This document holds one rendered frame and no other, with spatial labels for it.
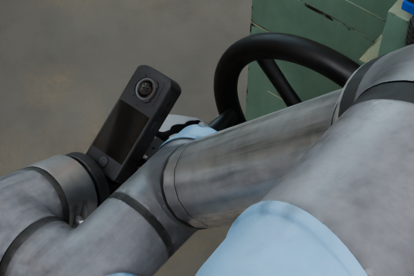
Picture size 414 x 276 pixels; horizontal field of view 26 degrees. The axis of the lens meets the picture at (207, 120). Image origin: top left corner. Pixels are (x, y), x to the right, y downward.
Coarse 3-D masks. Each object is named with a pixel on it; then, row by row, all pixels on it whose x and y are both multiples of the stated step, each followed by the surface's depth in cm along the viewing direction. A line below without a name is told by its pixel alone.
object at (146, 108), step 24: (144, 72) 87; (120, 96) 88; (144, 96) 86; (168, 96) 86; (120, 120) 87; (144, 120) 86; (96, 144) 88; (120, 144) 86; (144, 144) 87; (120, 168) 86
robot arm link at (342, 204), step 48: (384, 96) 41; (336, 144) 39; (384, 144) 38; (288, 192) 38; (336, 192) 37; (384, 192) 36; (240, 240) 37; (288, 240) 35; (336, 240) 35; (384, 240) 35
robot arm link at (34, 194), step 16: (16, 176) 79; (32, 176) 80; (48, 176) 80; (0, 192) 76; (16, 192) 77; (32, 192) 78; (48, 192) 79; (0, 208) 75; (16, 208) 75; (32, 208) 76; (48, 208) 78; (64, 208) 80; (0, 224) 74; (16, 224) 74; (0, 240) 74; (0, 256) 73
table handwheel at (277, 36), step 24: (240, 48) 96; (264, 48) 93; (288, 48) 91; (312, 48) 89; (216, 72) 102; (240, 72) 102; (264, 72) 97; (336, 72) 88; (216, 96) 105; (288, 96) 97; (240, 120) 108
